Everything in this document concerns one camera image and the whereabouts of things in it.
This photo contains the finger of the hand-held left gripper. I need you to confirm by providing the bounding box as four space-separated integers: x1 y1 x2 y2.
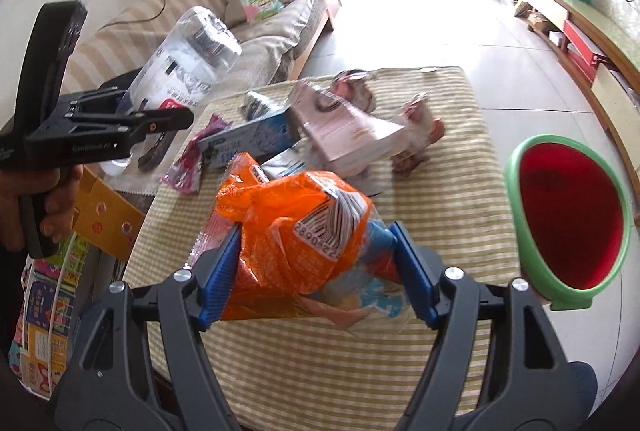
136 131 171 174
112 107 194 146

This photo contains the purple pink plastic wrapper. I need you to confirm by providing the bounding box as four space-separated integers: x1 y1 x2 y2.
160 113 236 196

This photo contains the crumpled paper ball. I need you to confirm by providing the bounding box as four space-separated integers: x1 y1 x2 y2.
332 70 378 112

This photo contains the orange snack bag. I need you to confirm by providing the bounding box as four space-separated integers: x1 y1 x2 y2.
187 152 436 332

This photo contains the pink cardboard box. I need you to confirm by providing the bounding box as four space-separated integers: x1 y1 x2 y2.
287 78 408 176

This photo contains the long blue white carton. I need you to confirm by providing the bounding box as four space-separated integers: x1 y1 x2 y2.
196 107 303 172

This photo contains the colourful printed bag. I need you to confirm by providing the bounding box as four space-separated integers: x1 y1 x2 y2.
10 231 101 399

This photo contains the long wooden television cabinet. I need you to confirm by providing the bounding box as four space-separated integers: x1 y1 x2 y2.
515 0 640 172

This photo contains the sofa with striped cover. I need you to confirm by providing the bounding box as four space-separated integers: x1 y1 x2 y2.
60 0 341 96

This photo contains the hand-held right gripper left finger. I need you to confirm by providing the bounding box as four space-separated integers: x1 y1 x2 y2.
50 223 247 431

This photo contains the yellow cardboard box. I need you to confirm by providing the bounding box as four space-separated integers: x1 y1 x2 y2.
72 166 146 262

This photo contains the red white wrapper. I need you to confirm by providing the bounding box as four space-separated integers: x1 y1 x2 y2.
390 92 447 176

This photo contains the small blue white carton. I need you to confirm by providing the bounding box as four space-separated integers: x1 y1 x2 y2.
260 146 313 184

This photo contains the clear plastic water bottle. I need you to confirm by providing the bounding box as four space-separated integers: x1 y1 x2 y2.
100 6 243 176

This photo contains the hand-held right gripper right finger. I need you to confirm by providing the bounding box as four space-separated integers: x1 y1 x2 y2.
390 221 587 431

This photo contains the person's left hand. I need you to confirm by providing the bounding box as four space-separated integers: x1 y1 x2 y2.
0 163 84 253

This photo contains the crumpled black white wrapper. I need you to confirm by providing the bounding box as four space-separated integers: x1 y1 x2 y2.
242 91 276 119

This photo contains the red bin with green rim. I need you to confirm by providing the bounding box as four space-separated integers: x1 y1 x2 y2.
502 134 632 312

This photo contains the striped green beige tablecloth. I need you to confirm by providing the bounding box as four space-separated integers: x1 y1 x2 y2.
122 66 523 431

